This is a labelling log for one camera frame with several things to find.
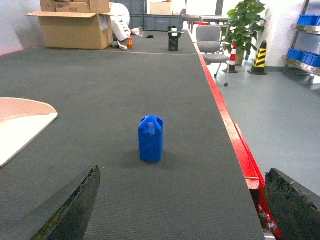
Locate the potted green plant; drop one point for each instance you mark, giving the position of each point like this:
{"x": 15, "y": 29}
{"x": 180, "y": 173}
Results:
{"x": 245, "y": 22}

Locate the blue plastic jug part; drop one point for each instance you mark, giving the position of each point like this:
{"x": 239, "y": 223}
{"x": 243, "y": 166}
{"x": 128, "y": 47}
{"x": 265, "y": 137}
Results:
{"x": 150, "y": 138}

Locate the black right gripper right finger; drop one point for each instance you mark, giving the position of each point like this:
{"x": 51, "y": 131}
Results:
{"x": 295, "y": 208}

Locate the grey plastic crate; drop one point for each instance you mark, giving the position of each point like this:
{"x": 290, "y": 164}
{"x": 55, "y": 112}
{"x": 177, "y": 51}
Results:
{"x": 161, "y": 23}

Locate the beige plastic dustpan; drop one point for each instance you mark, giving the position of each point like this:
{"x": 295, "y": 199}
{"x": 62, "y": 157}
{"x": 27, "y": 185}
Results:
{"x": 21, "y": 120}

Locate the red white traffic cone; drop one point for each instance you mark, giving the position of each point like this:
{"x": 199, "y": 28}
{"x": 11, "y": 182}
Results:
{"x": 231, "y": 69}

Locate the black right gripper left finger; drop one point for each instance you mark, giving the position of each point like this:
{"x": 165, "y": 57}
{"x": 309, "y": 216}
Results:
{"x": 65, "y": 215}

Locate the steel roller shelf rack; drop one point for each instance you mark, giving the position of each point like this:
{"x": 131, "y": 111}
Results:
{"x": 305, "y": 38}

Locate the yellow black traffic cone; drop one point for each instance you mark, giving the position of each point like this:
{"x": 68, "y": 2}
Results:
{"x": 258, "y": 67}

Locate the red table frame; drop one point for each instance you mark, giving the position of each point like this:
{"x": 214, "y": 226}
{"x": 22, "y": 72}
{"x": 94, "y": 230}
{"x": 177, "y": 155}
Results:
{"x": 252, "y": 174}

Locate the stacked cardboard boxes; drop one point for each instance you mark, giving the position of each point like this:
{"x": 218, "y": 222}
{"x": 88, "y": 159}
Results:
{"x": 75, "y": 6}

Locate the large open cardboard box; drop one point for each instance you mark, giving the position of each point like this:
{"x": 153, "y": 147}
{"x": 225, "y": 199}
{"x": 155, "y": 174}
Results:
{"x": 75, "y": 30}

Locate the orange can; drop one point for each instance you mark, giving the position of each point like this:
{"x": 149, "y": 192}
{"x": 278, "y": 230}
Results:
{"x": 129, "y": 42}

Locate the white foam roll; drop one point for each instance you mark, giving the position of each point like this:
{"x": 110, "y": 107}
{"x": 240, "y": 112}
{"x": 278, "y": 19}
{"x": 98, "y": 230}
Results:
{"x": 120, "y": 21}

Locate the blue plastic bin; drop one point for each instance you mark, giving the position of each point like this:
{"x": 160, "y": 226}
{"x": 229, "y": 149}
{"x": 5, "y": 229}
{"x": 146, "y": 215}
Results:
{"x": 309, "y": 20}
{"x": 305, "y": 57}

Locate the black device on table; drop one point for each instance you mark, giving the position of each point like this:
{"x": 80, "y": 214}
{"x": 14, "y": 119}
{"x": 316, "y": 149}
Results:
{"x": 173, "y": 38}

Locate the grey office chair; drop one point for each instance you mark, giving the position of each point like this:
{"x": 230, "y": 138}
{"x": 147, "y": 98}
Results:
{"x": 209, "y": 44}

